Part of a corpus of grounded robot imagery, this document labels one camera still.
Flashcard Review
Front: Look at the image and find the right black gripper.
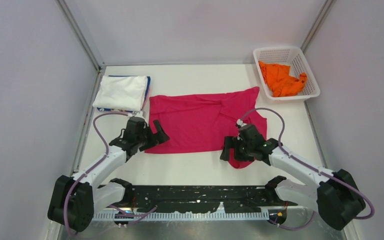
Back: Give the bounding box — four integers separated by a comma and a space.
220, 135, 255, 163

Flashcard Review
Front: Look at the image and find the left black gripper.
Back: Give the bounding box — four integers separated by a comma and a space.
136, 120, 168, 152

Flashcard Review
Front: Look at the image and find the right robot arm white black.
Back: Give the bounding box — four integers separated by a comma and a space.
220, 124, 366, 230

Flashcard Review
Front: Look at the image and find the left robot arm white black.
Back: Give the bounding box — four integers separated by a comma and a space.
47, 116, 170, 236

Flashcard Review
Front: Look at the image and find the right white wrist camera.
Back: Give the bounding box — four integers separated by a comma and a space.
235, 119, 247, 129

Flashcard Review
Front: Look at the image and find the orange t shirt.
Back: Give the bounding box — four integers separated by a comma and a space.
258, 61, 308, 98

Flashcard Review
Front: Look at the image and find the white plastic basket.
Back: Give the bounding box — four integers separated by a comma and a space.
253, 46, 321, 102

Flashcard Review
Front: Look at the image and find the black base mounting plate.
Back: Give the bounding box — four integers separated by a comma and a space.
113, 185, 296, 214

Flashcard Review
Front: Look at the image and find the folded white t shirt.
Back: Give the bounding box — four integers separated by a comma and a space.
92, 75, 149, 113

